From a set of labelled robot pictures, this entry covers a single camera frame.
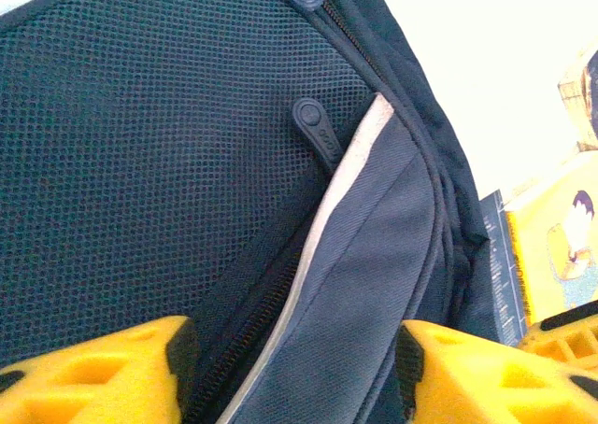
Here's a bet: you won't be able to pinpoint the yellow picture book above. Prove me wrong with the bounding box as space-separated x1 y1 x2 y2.
502 152 598 327

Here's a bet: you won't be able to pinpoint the navy blue backpack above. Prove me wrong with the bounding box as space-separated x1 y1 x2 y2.
0 0 491 424

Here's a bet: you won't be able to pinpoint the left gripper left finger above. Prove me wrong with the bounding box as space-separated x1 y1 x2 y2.
0 315 200 424

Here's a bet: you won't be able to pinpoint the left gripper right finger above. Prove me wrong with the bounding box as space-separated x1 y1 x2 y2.
396 319 598 424

